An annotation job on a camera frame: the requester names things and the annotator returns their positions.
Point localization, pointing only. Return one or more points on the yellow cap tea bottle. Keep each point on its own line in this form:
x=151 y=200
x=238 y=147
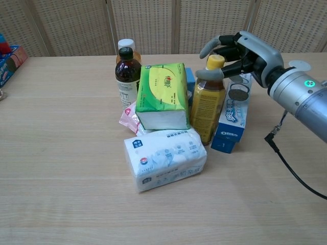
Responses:
x=207 y=102

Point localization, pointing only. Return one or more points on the blue white Oreo box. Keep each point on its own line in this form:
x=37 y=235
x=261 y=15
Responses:
x=231 y=117

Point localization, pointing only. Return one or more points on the white round disc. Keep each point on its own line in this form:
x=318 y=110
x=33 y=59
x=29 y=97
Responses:
x=302 y=64

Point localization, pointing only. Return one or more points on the red blue cookie box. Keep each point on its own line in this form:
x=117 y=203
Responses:
x=11 y=65

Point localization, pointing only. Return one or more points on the red blue small item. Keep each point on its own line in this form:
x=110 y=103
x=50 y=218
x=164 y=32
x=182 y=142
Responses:
x=3 y=44

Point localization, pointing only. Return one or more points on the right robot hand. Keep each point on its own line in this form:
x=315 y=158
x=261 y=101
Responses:
x=258 y=58

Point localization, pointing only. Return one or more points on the pink wet wipes pack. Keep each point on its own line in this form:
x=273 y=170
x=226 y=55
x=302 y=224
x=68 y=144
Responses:
x=129 y=117

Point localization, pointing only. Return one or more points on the beige folding screen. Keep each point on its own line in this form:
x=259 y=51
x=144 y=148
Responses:
x=153 y=25

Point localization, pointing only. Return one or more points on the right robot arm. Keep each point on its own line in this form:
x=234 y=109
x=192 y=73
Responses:
x=301 y=94

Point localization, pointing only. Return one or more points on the green tissue pack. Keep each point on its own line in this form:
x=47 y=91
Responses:
x=161 y=97

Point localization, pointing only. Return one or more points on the small light blue box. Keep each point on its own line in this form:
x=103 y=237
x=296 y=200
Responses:
x=190 y=79

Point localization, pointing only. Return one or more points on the white tissue pack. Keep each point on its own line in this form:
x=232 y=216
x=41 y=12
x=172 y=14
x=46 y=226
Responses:
x=164 y=159

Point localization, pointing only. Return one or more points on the white cap bottle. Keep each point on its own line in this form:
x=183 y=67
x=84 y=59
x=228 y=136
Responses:
x=126 y=43

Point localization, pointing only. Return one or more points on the dark tea bottle black cap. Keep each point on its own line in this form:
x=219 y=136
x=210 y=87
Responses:
x=126 y=76

